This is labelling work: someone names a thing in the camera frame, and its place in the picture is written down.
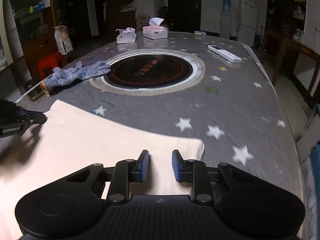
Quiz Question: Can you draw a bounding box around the small white pink box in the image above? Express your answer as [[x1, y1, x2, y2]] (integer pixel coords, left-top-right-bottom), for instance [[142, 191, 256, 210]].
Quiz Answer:
[[116, 28, 137, 44]]

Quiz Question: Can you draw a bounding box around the water dispenser with bottle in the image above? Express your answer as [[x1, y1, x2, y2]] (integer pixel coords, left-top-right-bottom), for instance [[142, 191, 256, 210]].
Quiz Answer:
[[220, 0, 232, 39]]

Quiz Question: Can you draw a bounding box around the black smartphone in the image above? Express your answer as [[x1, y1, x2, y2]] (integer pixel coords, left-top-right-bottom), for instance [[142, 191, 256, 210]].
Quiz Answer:
[[28, 86, 45, 102]]

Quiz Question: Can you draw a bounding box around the cream sweatshirt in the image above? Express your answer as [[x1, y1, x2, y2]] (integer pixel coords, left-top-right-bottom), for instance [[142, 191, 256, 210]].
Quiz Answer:
[[1, 100, 204, 239]]

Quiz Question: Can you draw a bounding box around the white refrigerator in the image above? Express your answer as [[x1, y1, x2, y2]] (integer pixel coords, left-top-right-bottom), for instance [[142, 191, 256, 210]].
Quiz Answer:
[[238, 0, 258, 47]]

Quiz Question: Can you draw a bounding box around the glass kettle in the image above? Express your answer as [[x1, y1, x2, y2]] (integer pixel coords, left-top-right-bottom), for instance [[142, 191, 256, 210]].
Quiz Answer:
[[292, 29, 303, 42]]

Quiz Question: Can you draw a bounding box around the small green packet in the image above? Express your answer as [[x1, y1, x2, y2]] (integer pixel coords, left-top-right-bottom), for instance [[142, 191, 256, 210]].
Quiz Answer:
[[194, 31, 206, 36]]

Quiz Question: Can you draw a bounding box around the dark shelf cabinet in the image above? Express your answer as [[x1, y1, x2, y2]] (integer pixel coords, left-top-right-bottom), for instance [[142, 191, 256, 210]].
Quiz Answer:
[[265, 0, 306, 40]]

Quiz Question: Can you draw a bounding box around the pink tissue box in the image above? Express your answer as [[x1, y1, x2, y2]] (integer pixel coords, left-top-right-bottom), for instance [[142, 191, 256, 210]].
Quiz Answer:
[[143, 17, 168, 40]]

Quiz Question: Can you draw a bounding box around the round induction cooktop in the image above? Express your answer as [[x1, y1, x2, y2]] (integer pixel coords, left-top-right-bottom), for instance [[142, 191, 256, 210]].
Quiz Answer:
[[89, 49, 206, 96]]

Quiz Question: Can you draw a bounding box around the blue sofa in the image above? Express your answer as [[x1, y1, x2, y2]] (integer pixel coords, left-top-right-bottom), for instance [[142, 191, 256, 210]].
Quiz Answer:
[[297, 104, 320, 239]]

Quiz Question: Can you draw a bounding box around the white paper bag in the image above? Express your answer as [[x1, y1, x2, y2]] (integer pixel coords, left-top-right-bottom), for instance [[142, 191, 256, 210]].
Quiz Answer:
[[54, 25, 73, 55]]

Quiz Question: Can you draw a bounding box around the white remote control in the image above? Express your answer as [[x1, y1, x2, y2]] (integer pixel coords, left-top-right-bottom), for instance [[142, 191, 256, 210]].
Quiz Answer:
[[208, 45, 242, 63]]

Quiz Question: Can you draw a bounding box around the dark wooden side table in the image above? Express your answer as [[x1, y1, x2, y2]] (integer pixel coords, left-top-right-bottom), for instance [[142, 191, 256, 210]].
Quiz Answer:
[[270, 33, 319, 108]]

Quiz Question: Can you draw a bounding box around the blue knit work glove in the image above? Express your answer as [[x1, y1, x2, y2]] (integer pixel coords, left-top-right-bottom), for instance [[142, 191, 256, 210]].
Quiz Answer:
[[40, 61, 111, 95]]

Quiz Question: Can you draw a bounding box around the red plastic stool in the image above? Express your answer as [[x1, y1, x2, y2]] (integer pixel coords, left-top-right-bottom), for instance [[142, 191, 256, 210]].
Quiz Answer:
[[38, 52, 67, 80]]

